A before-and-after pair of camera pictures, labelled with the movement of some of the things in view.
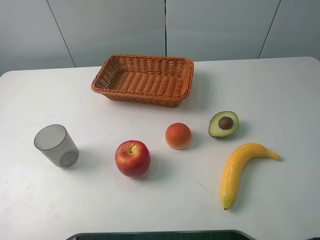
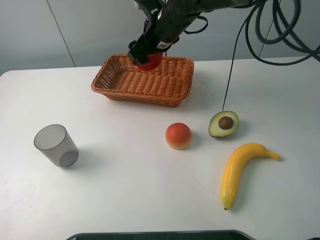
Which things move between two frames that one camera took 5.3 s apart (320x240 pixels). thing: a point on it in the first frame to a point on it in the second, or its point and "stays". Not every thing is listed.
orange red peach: (178, 136) stays
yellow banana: (232, 170) stays
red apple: (132, 158) to (154, 60)
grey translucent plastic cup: (57, 145) stays
